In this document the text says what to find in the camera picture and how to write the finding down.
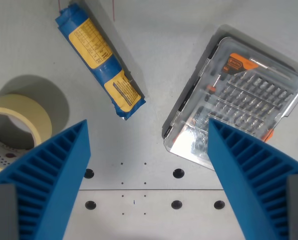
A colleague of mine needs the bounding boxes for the blue bag with yellow labels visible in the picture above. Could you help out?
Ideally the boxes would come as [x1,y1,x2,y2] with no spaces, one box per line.
[55,2,147,121]

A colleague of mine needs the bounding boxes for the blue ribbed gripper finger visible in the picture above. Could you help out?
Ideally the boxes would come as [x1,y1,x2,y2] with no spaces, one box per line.
[207,117,298,240]
[0,119,92,240]

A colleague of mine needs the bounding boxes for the cream masking tape roll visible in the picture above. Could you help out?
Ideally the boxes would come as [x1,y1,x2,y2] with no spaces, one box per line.
[0,93,52,172]

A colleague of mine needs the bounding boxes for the clear screwdriver bit set case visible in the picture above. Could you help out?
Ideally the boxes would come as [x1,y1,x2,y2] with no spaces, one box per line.
[162,36,298,172]

